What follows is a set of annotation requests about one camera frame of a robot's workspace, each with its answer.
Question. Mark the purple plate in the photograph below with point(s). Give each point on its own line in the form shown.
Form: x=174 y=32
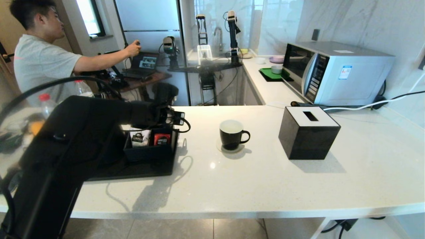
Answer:
x=277 y=60

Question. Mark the black compartment box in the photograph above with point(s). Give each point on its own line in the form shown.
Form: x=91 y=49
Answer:
x=149 y=154

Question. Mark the person in grey shirt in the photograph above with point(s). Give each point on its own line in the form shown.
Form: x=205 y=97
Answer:
x=40 y=63

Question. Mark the black laptop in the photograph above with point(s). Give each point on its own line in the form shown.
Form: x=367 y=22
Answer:
x=146 y=63

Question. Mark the black power adapter brick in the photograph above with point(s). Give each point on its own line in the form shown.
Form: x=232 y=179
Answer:
x=347 y=224

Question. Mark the small grey bowl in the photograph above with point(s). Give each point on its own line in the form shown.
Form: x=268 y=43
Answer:
x=276 y=70

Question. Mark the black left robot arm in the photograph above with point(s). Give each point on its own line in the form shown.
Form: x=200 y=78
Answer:
x=66 y=139

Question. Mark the brown wooden table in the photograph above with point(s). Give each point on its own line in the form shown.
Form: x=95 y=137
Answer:
x=149 y=81

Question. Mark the yellow soft object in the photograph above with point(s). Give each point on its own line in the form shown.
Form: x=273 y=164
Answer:
x=36 y=127

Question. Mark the dark cloth bundle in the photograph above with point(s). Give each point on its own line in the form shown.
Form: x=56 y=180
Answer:
x=10 y=142

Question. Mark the black tissue box white lid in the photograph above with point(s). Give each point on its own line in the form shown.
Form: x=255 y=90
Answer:
x=305 y=139

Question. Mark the black serving tray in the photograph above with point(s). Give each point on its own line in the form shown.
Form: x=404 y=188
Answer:
x=139 y=171

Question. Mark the water bottle with red label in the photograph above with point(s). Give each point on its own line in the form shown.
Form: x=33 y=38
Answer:
x=81 y=88

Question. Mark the black camera head on stand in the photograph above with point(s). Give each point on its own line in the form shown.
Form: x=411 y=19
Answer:
x=170 y=46

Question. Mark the window with dark frame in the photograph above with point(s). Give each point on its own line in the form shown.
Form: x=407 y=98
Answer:
x=88 y=16

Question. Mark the clear glass coaster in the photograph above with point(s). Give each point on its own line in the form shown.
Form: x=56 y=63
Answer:
x=219 y=147

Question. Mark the yellow bowl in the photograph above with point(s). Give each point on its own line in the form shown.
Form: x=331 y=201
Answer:
x=245 y=52

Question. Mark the white tea bag packet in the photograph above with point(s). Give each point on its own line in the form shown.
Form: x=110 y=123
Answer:
x=139 y=138

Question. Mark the red coffee sachet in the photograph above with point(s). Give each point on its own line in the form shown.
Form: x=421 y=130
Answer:
x=162 y=139

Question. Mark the silver microwave oven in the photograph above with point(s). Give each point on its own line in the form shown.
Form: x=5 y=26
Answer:
x=352 y=79

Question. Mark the black upright frame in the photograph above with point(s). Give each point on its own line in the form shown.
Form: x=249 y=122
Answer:
x=201 y=30

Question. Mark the clear water bottle red cap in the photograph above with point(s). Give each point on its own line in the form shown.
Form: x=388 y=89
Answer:
x=46 y=103

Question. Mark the small white bowl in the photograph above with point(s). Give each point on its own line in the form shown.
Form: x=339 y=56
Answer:
x=260 y=61

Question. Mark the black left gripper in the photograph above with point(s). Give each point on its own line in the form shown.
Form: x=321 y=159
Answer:
x=167 y=116

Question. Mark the grey refrigerator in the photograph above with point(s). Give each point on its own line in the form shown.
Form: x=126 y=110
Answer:
x=149 y=20

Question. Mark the metal kitchen faucet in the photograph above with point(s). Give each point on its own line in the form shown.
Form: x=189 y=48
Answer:
x=219 y=33

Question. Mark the green mat on black tray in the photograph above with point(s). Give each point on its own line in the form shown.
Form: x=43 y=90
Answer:
x=269 y=74

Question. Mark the black mug white inside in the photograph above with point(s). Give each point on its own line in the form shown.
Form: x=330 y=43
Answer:
x=230 y=139

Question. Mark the black wall switch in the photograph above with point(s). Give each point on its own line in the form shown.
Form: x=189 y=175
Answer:
x=315 y=35

